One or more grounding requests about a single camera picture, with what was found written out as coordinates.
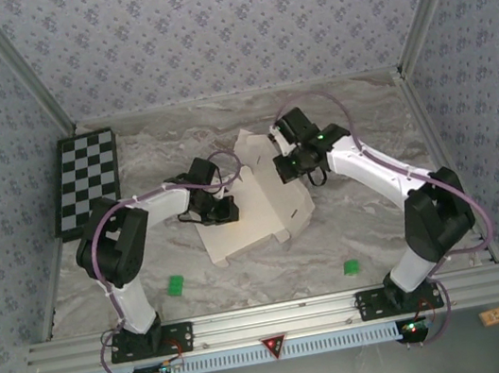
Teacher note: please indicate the white and lilac paper box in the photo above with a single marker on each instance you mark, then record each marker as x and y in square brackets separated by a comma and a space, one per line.
[254, 214]

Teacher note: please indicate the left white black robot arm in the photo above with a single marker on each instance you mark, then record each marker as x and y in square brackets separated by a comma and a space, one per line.
[120, 246]

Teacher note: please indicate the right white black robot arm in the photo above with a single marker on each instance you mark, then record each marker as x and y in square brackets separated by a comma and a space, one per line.
[437, 222]

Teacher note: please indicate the small green block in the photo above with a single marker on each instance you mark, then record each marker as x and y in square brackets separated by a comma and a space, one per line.
[351, 267]
[175, 286]

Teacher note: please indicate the black grey checkerboard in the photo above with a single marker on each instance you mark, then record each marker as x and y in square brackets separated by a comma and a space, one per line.
[85, 175]

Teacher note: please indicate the red triangle marker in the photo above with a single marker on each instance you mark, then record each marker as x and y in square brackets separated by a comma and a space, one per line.
[274, 345]

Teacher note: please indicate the small circuit board green light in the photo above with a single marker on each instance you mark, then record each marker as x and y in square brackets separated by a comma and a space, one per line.
[412, 328]

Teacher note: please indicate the small wooden tag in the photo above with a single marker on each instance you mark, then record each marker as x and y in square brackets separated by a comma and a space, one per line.
[494, 317]

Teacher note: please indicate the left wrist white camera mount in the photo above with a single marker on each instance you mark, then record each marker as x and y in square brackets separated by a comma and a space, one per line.
[222, 192]

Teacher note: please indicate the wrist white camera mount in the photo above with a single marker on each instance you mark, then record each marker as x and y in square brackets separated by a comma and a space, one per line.
[278, 136]
[222, 192]

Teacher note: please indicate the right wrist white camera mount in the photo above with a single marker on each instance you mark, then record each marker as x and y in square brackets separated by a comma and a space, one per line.
[278, 136]

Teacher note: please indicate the aluminium mounting rail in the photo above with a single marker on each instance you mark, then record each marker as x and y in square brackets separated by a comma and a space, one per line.
[272, 319]

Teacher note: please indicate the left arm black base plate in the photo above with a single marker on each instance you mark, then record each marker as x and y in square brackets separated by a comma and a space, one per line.
[181, 336]

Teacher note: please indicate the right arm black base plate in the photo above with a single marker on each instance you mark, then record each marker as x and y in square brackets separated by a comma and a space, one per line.
[370, 305]

